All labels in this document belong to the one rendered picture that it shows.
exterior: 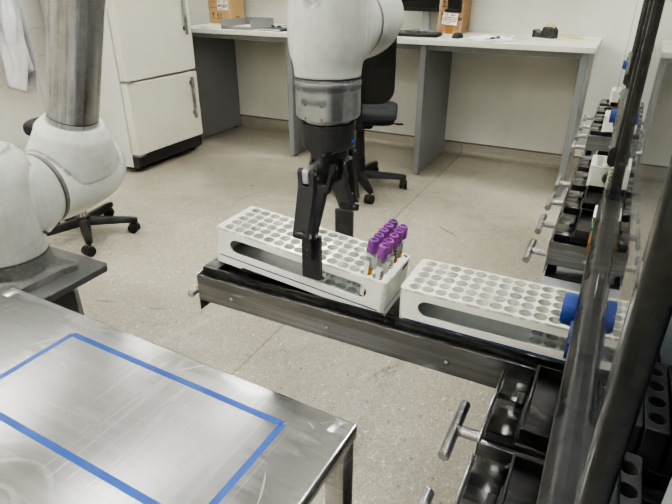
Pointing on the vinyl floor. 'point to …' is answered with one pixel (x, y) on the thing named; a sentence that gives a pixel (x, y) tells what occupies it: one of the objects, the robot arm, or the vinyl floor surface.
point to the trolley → (148, 422)
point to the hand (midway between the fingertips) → (329, 249)
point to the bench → (225, 61)
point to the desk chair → (376, 114)
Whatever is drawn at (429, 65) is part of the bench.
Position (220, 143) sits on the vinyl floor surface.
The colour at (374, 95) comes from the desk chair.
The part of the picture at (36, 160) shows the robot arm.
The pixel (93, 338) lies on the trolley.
